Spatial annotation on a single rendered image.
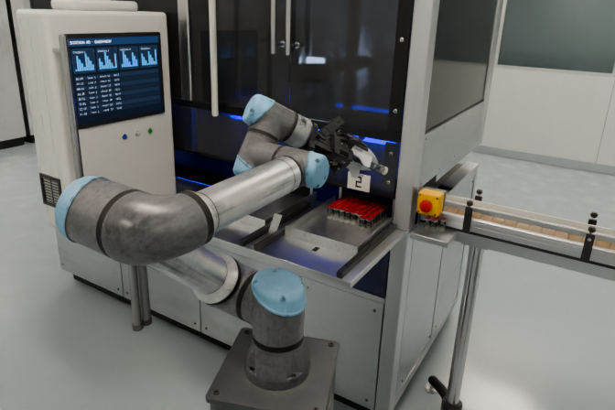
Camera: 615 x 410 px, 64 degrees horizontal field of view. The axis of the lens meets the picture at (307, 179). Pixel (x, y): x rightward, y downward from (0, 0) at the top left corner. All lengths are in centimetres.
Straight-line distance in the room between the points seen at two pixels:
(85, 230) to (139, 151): 120
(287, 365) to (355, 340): 89
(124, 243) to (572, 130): 573
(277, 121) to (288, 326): 45
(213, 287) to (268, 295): 12
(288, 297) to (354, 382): 110
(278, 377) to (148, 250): 50
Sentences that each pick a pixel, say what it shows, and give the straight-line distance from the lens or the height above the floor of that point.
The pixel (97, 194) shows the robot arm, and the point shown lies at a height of 129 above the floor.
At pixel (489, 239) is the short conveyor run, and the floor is 88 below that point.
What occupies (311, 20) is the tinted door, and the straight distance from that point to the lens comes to 174.
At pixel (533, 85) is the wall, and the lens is 617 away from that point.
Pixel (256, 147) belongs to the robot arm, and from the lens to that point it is 110.
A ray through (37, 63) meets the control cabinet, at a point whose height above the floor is 139.
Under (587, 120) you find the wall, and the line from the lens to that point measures 618.
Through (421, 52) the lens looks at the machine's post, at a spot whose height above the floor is 147.
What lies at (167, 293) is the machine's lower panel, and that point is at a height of 23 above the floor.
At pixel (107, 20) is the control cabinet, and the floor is 152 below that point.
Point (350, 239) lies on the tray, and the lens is 162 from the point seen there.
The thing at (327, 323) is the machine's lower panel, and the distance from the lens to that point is 204.
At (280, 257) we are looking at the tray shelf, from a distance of 149.
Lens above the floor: 158
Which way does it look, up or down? 19 degrees down
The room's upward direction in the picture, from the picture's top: 2 degrees clockwise
